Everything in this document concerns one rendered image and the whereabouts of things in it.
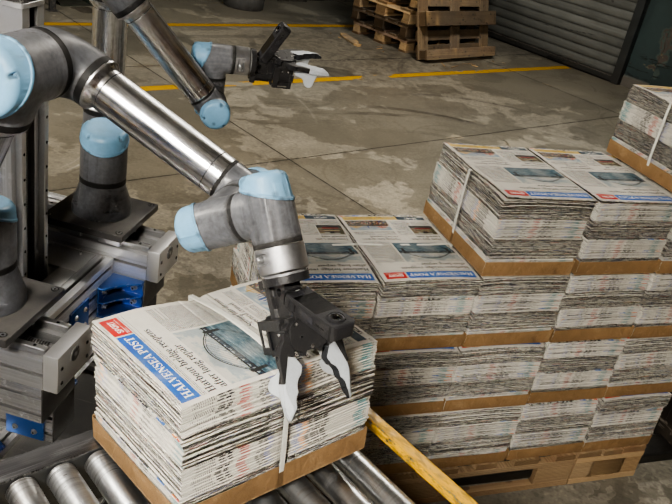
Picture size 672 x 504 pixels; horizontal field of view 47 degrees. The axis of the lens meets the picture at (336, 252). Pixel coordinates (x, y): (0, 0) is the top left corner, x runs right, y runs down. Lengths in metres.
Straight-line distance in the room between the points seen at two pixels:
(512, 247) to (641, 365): 0.75
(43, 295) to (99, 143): 0.44
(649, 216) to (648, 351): 0.52
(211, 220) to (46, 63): 0.36
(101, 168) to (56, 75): 0.73
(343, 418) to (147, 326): 0.36
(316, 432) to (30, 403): 0.69
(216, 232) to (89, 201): 0.92
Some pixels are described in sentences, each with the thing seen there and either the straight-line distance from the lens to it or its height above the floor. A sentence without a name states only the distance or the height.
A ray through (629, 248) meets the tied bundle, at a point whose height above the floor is 0.92.
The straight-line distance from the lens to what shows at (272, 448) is 1.26.
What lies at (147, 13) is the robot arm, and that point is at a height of 1.34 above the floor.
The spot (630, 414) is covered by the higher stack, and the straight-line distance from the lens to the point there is 2.80.
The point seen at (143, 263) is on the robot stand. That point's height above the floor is 0.73.
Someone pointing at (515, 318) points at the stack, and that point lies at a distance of 2.24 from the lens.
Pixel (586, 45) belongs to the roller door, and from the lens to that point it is 9.49.
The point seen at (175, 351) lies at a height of 1.05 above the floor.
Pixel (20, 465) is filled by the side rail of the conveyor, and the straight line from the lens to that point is 1.39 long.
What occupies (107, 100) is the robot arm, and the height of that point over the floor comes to 1.33.
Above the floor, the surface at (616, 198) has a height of 1.07.
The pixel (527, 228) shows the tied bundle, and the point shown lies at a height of 0.98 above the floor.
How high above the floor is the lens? 1.76
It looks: 27 degrees down
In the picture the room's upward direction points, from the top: 11 degrees clockwise
